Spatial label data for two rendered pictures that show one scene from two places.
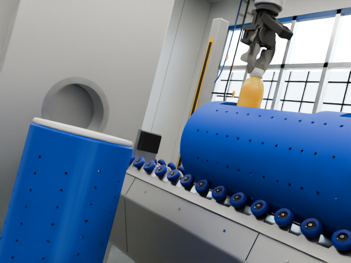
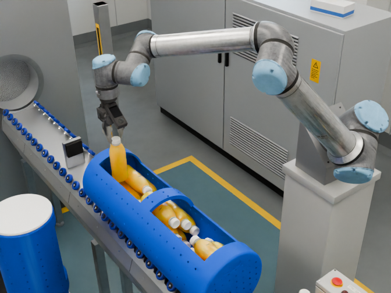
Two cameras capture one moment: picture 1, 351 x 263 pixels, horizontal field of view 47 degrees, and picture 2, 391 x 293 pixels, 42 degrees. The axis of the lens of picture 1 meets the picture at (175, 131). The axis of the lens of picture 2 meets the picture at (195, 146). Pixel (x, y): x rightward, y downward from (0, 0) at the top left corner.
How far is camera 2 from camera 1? 1.60 m
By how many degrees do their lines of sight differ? 34
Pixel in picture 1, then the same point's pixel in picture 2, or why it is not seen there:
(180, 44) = not seen: outside the picture
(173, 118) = not seen: outside the picture
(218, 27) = (98, 15)
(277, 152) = (125, 227)
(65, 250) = (38, 282)
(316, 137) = (138, 228)
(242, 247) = (127, 263)
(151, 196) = (82, 210)
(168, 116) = not seen: outside the picture
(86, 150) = (25, 240)
